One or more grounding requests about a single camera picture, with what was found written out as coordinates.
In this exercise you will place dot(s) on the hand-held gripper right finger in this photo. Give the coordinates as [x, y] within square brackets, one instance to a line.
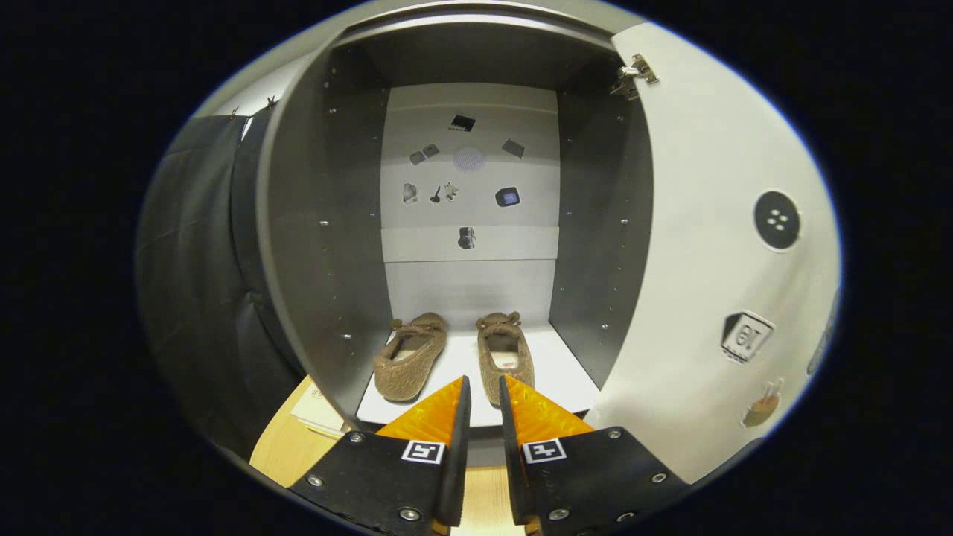
[514, 476]

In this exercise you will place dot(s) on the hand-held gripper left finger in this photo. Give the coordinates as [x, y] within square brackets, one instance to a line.
[456, 476]

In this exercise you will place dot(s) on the brown fluffy shoe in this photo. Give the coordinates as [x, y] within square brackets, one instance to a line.
[525, 350]
[398, 376]

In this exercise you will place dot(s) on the dark grey shoe cabinet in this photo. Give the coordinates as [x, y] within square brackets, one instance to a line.
[327, 260]

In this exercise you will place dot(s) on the metal door hinge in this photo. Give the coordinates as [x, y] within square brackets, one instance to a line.
[633, 74]

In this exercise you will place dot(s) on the black backdrop cloth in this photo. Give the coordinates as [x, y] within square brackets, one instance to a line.
[193, 298]

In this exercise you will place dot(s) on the row of black clips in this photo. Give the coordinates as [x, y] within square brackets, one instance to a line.
[272, 100]

